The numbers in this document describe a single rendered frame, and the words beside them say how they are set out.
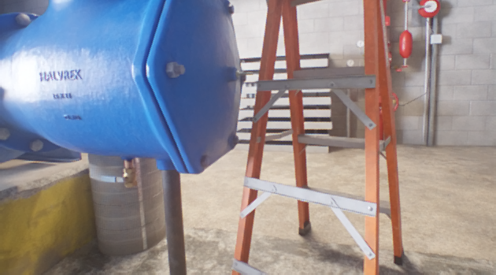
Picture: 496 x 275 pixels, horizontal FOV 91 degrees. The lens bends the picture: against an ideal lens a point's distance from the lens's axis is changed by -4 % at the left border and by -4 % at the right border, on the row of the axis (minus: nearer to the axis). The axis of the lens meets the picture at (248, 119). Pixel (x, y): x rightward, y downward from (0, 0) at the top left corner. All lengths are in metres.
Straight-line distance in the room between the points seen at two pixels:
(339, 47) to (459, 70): 1.58
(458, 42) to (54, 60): 4.26
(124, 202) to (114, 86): 0.86
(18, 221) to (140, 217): 0.49
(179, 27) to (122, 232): 1.11
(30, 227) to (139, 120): 0.97
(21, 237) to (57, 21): 0.97
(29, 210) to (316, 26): 3.70
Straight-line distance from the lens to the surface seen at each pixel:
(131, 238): 1.49
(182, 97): 0.59
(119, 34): 0.66
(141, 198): 1.41
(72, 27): 0.79
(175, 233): 0.97
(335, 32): 4.03
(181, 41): 0.60
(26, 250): 1.53
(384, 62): 0.97
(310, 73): 1.05
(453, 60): 4.33
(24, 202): 1.46
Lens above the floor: 0.79
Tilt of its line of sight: 6 degrees down
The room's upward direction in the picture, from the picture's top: 2 degrees counter-clockwise
